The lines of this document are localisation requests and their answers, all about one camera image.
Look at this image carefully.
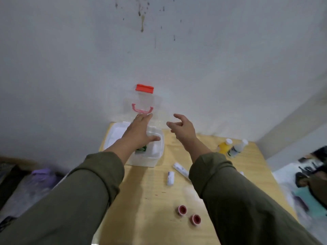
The person's left hand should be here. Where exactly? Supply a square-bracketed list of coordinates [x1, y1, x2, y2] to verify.
[121, 113, 161, 151]

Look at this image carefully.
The person's right hand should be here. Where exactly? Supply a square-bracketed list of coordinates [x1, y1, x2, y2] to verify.
[166, 114, 199, 147]

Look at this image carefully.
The white first aid box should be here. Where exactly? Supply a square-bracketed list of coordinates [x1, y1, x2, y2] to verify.
[102, 84, 165, 168]

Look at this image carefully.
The long blue print bandage roll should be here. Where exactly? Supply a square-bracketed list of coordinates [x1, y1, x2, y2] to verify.
[173, 162, 190, 180]

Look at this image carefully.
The yellow liquid bottle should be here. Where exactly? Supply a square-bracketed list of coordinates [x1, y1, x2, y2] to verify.
[217, 138, 233, 156]

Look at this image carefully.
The white plastic bottle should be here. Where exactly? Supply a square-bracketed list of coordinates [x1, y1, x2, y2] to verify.
[227, 139, 249, 158]

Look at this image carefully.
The person's left forearm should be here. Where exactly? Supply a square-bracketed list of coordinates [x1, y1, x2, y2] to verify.
[0, 140, 140, 245]

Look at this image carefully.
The person's right forearm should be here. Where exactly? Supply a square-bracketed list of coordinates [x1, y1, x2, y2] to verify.
[184, 137, 322, 245]

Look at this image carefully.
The wooden table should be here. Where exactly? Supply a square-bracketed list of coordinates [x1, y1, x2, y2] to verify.
[92, 121, 298, 245]

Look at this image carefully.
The teal plastic stool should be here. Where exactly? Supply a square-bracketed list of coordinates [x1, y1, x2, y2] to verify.
[292, 187, 327, 218]

